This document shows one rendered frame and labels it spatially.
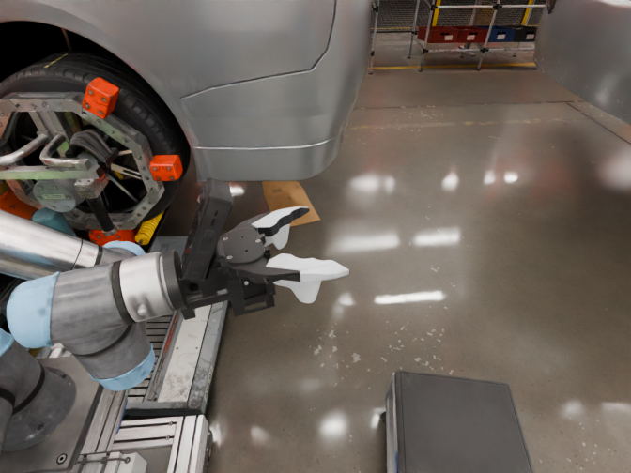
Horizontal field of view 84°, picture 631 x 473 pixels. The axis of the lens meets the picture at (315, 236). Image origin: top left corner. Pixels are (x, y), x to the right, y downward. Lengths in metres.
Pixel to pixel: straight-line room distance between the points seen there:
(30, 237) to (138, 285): 0.19
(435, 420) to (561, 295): 1.28
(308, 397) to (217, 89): 1.27
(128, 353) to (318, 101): 1.02
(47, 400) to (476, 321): 1.76
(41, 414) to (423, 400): 1.04
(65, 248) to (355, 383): 1.36
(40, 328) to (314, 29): 1.04
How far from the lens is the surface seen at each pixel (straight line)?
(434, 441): 1.30
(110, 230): 1.34
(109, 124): 1.37
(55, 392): 0.88
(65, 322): 0.45
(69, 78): 1.46
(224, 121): 1.34
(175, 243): 2.05
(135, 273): 0.43
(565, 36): 2.69
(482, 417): 1.38
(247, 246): 0.42
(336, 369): 1.72
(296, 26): 1.22
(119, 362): 0.51
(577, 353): 2.15
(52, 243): 0.57
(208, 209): 0.37
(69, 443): 0.88
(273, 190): 2.68
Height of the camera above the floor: 1.54
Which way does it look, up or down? 42 degrees down
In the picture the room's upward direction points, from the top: straight up
